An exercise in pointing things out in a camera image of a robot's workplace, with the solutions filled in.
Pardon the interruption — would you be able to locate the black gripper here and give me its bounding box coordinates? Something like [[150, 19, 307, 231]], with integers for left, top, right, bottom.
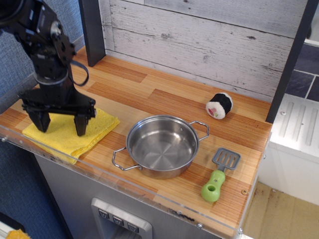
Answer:
[[18, 76, 96, 136]]

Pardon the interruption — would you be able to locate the yellow towel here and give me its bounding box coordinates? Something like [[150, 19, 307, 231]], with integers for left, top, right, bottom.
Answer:
[[22, 109, 120, 165]]

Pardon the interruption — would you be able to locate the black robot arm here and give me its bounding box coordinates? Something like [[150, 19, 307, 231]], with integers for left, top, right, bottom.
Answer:
[[0, 0, 96, 136]]

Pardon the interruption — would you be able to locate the plush sushi roll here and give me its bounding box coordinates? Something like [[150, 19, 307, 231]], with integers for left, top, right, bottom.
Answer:
[[205, 92, 233, 120]]

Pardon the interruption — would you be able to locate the clear acrylic front guard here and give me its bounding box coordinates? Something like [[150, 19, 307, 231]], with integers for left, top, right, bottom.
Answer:
[[0, 127, 264, 239]]

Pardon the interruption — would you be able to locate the stainless steel pot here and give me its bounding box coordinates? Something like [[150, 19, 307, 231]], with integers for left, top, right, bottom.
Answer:
[[112, 115, 210, 179]]

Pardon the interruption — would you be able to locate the silver button panel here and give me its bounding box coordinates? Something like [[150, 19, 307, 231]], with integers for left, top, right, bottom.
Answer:
[[91, 198, 153, 239]]

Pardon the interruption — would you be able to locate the yellow black object on floor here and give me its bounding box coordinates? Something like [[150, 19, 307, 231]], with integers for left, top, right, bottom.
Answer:
[[0, 219, 31, 239]]

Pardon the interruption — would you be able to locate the white side cabinet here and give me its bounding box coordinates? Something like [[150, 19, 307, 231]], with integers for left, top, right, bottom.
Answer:
[[259, 94, 319, 205]]

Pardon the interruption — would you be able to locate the dark left shelf post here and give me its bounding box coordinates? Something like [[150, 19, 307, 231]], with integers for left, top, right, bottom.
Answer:
[[78, 0, 106, 67]]

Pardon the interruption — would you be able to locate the dark shelf post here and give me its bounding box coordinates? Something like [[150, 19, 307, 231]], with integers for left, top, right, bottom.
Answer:
[[78, 0, 106, 67], [265, 0, 319, 123]]

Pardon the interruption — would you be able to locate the green handled grey spatula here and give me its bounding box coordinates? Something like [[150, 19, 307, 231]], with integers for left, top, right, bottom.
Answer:
[[201, 147, 241, 203]]

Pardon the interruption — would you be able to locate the dark right shelf post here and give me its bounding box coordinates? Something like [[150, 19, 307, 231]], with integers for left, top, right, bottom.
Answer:
[[265, 0, 319, 123]]

